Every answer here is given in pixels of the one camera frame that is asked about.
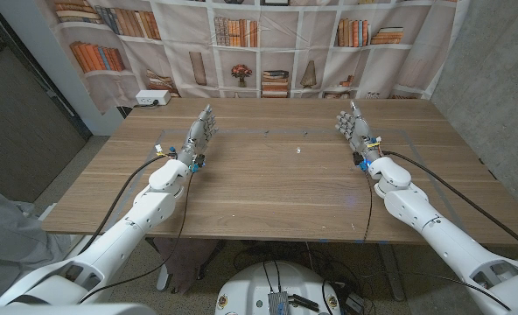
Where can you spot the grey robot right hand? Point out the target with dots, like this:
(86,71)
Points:
(359,131)

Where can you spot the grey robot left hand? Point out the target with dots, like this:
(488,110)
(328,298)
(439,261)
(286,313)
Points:
(198,135)

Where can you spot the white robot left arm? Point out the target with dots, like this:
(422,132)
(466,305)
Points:
(154,210)

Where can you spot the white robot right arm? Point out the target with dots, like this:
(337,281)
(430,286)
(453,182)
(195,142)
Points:
(416,205)

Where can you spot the white power strip box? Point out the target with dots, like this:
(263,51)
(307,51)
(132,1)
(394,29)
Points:
(151,97)

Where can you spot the printed bookshelf backdrop cloth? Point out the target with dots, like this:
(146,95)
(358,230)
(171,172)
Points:
(189,26)

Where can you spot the brown cloth under table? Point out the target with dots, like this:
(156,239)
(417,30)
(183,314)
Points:
(186,262)

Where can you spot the grey metal table leg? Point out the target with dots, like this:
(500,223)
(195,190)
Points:
(390,271)

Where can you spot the white table foot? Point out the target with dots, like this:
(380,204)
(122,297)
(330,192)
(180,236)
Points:
(163,277)

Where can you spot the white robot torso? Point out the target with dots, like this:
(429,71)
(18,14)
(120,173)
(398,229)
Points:
(250,284)

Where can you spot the black antenna bar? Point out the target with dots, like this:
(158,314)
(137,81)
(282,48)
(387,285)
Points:
(303,303)

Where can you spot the silver electronics module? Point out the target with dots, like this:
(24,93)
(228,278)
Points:
(278,304)

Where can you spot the person in grey clothes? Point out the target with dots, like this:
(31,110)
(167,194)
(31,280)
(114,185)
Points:
(5,236)

